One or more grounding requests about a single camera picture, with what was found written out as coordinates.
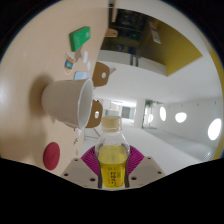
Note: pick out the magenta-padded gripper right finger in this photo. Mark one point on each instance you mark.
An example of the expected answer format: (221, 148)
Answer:
(146, 168)

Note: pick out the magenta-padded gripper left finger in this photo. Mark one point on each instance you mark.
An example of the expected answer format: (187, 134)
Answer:
(76, 170)

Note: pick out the yellow drink bottle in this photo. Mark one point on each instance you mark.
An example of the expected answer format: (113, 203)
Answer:
(112, 160)

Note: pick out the flat round red coaster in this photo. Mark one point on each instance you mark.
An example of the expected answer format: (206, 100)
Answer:
(51, 156)

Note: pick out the green potted plant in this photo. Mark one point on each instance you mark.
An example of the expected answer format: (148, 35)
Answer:
(148, 103)

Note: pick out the cream ceramic mug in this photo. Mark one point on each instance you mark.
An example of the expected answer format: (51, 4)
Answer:
(65, 100)

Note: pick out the round ceiling lights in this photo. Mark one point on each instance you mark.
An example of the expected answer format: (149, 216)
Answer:
(214, 129)

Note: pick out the light blue printed sheet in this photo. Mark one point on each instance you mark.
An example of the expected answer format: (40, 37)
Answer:
(81, 75)

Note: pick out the small white card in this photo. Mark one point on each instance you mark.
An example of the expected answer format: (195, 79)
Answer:
(89, 65)
(85, 55)

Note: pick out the round colourful sticker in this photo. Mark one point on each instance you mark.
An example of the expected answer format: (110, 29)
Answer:
(69, 63)

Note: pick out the green box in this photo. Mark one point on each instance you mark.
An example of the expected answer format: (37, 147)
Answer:
(80, 37)

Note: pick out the hanging white sign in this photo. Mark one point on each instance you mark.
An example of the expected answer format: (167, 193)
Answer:
(155, 32)

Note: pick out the dark shop shelf unit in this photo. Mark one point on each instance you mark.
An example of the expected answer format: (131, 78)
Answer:
(128, 26)

